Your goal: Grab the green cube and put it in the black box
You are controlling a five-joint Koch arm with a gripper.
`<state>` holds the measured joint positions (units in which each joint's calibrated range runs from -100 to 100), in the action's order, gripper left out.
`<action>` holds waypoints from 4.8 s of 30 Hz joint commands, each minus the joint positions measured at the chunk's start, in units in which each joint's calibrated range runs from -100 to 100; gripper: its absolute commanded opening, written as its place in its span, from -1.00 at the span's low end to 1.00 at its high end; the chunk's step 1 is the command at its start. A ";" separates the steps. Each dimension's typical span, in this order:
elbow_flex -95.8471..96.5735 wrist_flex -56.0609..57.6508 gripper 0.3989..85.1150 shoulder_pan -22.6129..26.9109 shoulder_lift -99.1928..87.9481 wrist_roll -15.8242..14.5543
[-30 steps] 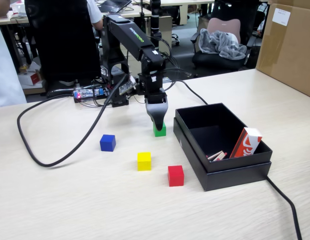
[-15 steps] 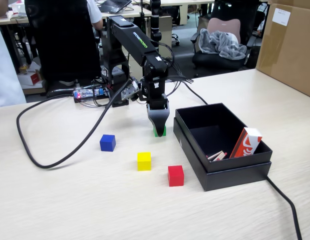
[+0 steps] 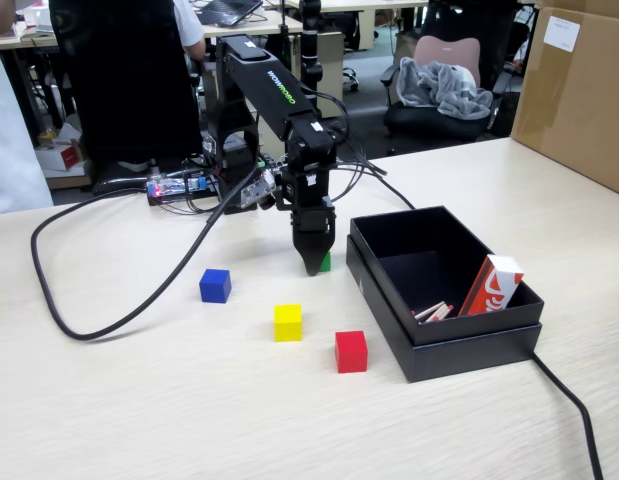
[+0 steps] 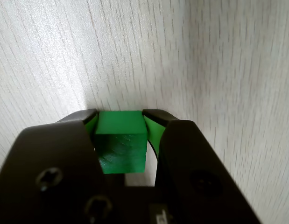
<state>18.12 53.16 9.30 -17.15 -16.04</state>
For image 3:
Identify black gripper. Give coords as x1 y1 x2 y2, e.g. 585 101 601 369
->
279 166 338 276

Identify yellow wooden cube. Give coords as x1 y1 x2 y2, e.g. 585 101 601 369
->
273 303 303 343

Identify red wooden cube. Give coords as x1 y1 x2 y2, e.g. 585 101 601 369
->
334 330 369 374

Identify blue wooden cube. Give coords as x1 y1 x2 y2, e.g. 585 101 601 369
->
199 268 233 304

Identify electronics board clear case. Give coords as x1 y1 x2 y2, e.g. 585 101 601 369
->
145 172 210 205

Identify red white matchbox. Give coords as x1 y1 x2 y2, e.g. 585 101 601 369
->
457 253 525 317

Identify black cardboard box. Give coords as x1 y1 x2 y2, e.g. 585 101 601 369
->
345 204 546 384

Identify grey blanket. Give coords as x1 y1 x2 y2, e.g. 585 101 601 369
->
396 56 494 121

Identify light wooden office desk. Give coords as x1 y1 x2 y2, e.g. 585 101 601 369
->
0 7 303 54

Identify pink office chair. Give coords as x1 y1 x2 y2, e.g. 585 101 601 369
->
380 34 515 151

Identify black office chair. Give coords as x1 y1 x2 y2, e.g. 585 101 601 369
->
421 0 533 96
48 0 206 197

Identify seated person white shirt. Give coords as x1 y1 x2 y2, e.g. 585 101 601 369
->
172 0 208 61

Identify black laptop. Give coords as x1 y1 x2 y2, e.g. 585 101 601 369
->
195 0 265 29

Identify red white carton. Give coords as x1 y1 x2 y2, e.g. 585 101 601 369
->
35 137 90 180

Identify large brown cardboard box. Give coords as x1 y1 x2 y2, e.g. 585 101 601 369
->
508 0 619 200

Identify white paper label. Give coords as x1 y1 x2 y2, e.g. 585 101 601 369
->
542 14 582 54

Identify standing person white clothing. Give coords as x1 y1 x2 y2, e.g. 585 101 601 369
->
0 0 55 217

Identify wrist camera clear housing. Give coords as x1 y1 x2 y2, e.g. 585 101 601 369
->
237 169 280 211

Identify thin black cable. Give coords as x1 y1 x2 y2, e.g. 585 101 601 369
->
336 149 416 211

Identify beige drawer pedestal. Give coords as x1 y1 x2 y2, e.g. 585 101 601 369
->
316 30 348 120

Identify black mount pole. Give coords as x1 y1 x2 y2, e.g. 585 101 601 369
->
297 0 324 119

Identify thick black looped cable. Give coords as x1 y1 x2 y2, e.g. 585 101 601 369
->
30 169 278 342

